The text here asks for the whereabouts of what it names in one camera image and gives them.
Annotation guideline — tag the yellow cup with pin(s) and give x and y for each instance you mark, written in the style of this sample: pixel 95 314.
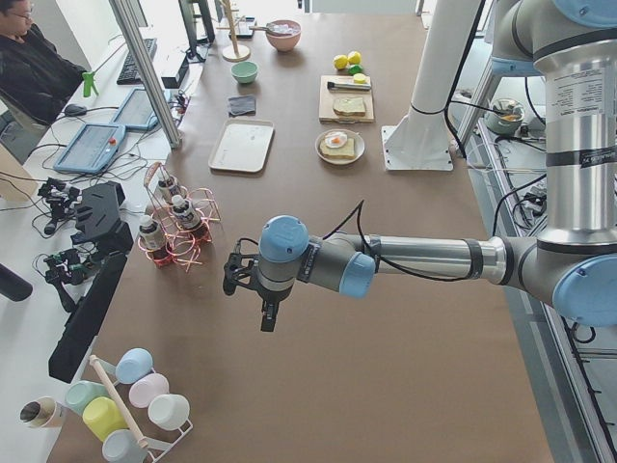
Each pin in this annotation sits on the yellow cup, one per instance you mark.
pixel 102 416

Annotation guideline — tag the grey folded cloth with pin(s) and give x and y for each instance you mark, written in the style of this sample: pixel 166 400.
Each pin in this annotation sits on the grey folded cloth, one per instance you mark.
pixel 241 105

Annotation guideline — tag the bread slice on plate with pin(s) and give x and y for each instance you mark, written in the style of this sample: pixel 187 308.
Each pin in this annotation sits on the bread slice on plate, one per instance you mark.
pixel 346 152

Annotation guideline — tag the fried egg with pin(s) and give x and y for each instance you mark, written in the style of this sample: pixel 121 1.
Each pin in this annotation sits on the fried egg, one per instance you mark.
pixel 335 139

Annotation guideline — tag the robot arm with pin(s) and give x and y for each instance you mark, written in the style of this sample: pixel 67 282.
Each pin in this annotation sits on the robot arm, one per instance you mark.
pixel 571 264

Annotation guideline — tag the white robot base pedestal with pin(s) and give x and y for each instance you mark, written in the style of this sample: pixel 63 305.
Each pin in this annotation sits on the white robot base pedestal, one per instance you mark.
pixel 421 139

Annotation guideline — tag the half lemon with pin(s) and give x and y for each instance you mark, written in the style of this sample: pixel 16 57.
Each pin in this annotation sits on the half lemon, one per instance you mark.
pixel 359 78

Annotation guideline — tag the white round plate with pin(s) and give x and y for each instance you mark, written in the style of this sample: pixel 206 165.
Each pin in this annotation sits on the white round plate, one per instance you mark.
pixel 359 146

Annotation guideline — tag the tea bottle three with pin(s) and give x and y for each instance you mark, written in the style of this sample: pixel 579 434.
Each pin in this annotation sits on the tea bottle three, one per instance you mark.
pixel 153 237

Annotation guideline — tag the black keyboard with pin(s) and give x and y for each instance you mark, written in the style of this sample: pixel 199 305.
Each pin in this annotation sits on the black keyboard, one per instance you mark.
pixel 129 74

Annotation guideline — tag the white cup rack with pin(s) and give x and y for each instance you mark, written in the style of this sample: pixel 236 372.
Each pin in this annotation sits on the white cup rack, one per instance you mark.
pixel 158 442

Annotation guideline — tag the steel muddler tool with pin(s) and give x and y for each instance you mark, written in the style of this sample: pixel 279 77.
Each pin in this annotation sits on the steel muddler tool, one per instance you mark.
pixel 332 85

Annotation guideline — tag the teach pendant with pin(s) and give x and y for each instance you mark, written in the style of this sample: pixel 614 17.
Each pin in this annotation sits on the teach pendant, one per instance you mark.
pixel 91 149
pixel 136 112

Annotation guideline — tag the wooden cutting board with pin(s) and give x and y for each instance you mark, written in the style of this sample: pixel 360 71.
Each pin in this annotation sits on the wooden cutting board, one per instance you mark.
pixel 326 98

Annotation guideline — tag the mint cup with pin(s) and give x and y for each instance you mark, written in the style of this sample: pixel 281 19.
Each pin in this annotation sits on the mint cup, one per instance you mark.
pixel 80 394

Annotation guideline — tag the cream rabbit tray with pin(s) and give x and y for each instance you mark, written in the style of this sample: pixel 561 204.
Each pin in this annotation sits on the cream rabbit tray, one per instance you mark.
pixel 242 146

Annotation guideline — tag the metal ice scoop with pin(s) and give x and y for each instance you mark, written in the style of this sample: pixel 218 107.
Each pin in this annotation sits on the metal ice scoop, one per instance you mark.
pixel 275 29

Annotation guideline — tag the paper cup with metal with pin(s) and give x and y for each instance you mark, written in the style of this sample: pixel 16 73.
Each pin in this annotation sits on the paper cup with metal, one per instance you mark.
pixel 44 412

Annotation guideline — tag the wooden mug tree stand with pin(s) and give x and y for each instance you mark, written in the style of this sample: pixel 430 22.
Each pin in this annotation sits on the wooden mug tree stand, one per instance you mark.
pixel 235 52

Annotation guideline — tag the aluminium frame post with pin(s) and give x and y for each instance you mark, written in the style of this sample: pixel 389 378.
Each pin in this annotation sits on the aluminium frame post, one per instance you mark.
pixel 127 22

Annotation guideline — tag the seated person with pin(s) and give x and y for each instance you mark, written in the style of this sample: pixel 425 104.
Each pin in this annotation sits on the seated person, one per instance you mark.
pixel 36 81

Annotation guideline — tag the tea bottle one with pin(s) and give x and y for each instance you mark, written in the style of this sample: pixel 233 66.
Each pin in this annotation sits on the tea bottle one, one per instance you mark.
pixel 168 188

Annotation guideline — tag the pink cup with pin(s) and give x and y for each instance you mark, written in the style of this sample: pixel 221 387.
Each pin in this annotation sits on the pink cup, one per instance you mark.
pixel 146 389

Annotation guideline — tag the white cup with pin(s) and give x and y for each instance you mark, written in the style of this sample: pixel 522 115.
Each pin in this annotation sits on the white cup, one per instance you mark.
pixel 169 411

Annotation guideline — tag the green lime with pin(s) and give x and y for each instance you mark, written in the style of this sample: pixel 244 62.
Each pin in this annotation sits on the green lime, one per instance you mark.
pixel 355 69

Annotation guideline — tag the yellow lemon lower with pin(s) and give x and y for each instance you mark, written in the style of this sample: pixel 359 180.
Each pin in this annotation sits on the yellow lemon lower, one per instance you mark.
pixel 340 62

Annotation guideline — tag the yellow lemon upper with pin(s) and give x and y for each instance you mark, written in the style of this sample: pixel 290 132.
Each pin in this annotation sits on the yellow lemon upper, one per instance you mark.
pixel 354 58

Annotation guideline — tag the blue cup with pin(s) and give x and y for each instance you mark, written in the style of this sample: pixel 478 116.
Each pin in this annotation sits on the blue cup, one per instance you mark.
pixel 134 364

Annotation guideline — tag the teach pendant near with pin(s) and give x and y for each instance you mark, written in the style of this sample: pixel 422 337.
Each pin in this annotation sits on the teach pendant near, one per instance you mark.
pixel 91 149

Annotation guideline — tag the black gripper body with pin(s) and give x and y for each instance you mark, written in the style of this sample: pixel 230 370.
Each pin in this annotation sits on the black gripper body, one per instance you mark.
pixel 270 295

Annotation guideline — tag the bread slice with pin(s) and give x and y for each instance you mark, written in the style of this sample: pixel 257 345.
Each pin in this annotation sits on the bread slice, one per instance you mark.
pixel 352 106
pixel 346 152

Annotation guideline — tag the mint green bowl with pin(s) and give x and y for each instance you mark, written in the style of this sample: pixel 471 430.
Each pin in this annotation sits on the mint green bowl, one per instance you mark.
pixel 244 72

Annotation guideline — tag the pink bowl with ice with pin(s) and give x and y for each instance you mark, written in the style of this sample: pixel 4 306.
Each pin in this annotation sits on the pink bowl with ice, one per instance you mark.
pixel 286 43

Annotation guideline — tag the copper wire bottle rack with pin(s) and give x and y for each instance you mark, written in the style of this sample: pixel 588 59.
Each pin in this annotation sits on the copper wire bottle rack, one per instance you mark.
pixel 184 247

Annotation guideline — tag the tea bottle two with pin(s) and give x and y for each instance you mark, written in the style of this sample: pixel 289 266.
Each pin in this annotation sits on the tea bottle two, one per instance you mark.
pixel 184 213

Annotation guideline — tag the yellow lemon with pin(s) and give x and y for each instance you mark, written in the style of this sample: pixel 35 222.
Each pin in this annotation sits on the yellow lemon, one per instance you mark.
pixel 340 62
pixel 354 58

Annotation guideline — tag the grey cup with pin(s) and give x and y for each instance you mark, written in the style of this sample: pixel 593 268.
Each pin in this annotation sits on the grey cup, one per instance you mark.
pixel 121 447

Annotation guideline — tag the teach pendant far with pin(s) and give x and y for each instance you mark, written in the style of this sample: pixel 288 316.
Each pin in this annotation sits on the teach pendant far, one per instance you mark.
pixel 136 112

